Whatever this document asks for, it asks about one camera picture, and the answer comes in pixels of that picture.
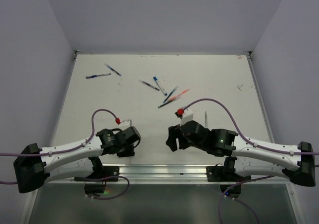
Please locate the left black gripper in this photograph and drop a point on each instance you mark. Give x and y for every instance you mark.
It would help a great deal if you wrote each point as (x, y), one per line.
(129, 152)

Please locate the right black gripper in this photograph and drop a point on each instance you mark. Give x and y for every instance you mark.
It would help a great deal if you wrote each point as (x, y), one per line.
(173, 132)

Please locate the dark blue grip pen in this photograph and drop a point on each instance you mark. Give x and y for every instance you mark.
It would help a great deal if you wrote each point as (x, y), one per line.
(96, 76)

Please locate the blue clear gel pen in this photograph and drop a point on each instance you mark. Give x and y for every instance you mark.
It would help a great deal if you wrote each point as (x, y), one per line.
(112, 69)

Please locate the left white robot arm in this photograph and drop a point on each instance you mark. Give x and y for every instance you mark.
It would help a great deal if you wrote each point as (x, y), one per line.
(80, 160)

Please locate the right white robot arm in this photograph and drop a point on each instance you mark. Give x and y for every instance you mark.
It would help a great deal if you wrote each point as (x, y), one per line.
(245, 157)

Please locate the teal dark gel pen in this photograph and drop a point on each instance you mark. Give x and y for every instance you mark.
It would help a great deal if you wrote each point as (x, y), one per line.
(168, 102)

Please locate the blue pen under orange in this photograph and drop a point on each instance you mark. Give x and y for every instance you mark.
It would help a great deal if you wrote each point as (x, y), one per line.
(170, 94)

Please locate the blue cap marker pen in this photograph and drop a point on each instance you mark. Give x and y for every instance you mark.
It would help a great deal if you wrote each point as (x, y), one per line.
(160, 85)

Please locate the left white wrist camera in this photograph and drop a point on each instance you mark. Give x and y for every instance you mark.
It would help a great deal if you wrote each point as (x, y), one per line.
(125, 124)

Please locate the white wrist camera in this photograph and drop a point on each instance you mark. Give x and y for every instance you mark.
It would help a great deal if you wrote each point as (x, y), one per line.
(186, 117)
(125, 124)

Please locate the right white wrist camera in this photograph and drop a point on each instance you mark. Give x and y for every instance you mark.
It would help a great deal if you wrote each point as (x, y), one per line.
(186, 117)

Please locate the aluminium front rail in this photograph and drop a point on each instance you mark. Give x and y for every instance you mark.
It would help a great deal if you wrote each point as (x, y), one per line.
(159, 174)

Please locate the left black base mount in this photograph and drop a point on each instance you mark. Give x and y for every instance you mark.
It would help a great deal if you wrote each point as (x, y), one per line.
(102, 179)

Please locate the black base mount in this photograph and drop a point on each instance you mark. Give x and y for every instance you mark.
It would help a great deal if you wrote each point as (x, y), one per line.
(102, 179)
(226, 173)

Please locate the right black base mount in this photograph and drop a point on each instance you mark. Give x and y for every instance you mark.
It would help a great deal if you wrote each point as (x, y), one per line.
(226, 173)

